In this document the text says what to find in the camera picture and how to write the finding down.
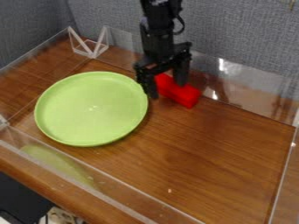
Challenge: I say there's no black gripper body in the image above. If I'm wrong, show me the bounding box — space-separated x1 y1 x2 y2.
134 24 193 74

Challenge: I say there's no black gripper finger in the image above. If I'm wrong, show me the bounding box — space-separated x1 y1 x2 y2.
137 69 159 99
173 56 191 87

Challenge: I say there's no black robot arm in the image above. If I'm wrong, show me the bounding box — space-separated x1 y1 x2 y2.
134 0 193 99

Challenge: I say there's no green round plate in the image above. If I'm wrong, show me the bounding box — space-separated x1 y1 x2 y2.
34 72 149 147

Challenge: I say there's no white power strip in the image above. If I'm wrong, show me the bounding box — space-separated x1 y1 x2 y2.
38 206 86 224

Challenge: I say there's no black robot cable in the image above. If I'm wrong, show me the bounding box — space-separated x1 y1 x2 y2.
173 14 187 36

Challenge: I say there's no clear acrylic corner bracket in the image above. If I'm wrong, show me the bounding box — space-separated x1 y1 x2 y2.
69 26 109 59

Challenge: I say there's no clear acrylic enclosure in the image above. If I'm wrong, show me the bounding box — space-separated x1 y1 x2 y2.
0 28 299 224

